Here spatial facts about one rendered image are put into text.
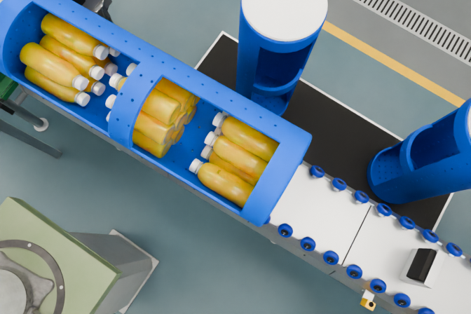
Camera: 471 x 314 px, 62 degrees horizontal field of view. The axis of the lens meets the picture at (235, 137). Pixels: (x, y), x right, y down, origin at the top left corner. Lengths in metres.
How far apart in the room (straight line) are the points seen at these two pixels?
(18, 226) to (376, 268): 1.01
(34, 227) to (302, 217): 0.75
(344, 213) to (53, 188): 1.61
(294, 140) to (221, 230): 1.24
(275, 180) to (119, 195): 1.41
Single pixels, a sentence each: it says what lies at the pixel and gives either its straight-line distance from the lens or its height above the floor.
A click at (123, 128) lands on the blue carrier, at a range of 1.03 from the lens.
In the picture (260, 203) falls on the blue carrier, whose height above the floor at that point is 1.19.
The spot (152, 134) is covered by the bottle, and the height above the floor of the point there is 1.12.
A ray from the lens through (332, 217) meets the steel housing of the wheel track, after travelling 1.26.
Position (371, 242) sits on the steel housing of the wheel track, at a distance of 1.29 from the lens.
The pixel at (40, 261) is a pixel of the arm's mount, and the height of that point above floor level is 1.07.
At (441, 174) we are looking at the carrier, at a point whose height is 0.79.
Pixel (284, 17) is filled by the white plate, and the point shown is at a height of 1.04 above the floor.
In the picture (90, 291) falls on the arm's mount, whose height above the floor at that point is 1.06.
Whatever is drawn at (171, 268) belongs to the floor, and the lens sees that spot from 2.16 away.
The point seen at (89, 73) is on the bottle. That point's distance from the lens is 1.23.
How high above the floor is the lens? 2.14
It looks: 75 degrees down
